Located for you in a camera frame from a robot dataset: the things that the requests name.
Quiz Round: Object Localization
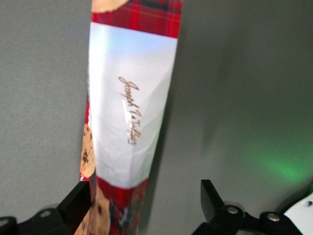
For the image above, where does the red plaid cookie box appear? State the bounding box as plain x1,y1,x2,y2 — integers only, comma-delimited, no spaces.
73,0,184,235

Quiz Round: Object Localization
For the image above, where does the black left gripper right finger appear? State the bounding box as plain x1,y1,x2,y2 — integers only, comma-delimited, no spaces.
190,179,286,235

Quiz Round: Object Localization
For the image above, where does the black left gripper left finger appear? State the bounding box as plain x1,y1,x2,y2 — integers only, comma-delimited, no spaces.
0,180,92,235

